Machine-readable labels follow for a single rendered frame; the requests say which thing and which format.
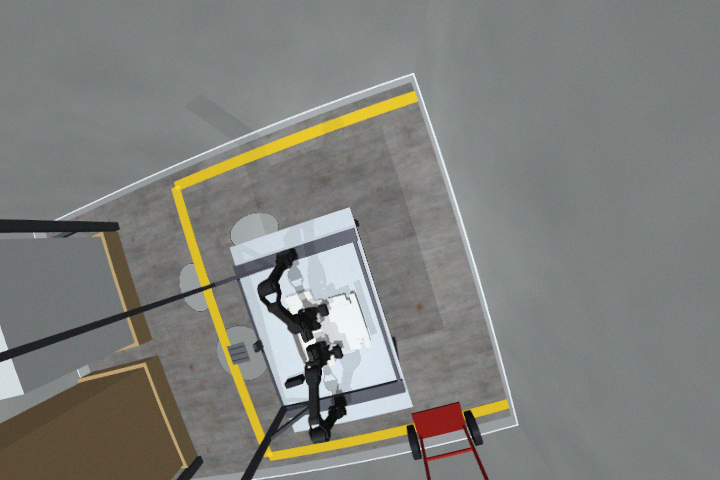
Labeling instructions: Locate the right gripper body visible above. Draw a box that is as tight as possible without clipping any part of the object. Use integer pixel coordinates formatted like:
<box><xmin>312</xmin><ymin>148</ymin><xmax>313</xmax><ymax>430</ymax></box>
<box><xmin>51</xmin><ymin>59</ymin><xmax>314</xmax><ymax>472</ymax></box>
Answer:
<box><xmin>320</xmin><ymin>346</ymin><xmax>344</xmax><ymax>365</ymax></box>

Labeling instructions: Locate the black metal frame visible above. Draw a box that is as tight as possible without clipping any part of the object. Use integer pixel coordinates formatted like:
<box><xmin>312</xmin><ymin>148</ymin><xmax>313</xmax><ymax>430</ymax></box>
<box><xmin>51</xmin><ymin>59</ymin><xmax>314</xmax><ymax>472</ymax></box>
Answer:
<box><xmin>0</xmin><ymin>264</ymin><xmax>309</xmax><ymax>480</ymax></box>

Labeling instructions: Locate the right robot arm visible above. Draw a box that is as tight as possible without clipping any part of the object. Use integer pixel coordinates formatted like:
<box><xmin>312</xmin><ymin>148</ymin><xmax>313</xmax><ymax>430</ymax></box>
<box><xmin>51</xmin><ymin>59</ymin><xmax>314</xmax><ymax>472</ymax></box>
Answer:
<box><xmin>304</xmin><ymin>341</ymin><xmax>347</xmax><ymax>444</ymax></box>

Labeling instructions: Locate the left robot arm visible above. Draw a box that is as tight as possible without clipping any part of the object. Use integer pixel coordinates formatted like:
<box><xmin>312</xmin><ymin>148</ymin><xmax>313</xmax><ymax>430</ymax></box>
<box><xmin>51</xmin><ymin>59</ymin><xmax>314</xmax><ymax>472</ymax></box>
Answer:
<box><xmin>257</xmin><ymin>248</ymin><xmax>322</xmax><ymax>343</ymax></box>

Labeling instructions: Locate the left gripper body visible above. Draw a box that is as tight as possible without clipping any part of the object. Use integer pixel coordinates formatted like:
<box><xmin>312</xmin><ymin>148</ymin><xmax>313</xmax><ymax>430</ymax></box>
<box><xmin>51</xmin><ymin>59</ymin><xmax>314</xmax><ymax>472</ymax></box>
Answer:
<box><xmin>298</xmin><ymin>304</ymin><xmax>330</xmax><ymax>322</ymax></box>

